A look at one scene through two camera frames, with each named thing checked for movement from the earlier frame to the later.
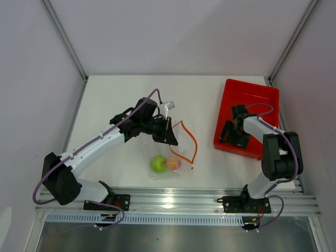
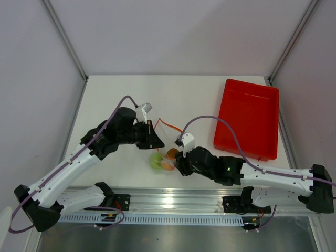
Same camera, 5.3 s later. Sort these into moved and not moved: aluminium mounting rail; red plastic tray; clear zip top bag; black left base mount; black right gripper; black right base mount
Moved: clear zip top bag; black right gripper
Not moved: black right base mount; red plastic tray; black left base mount; aluminium mounting rail
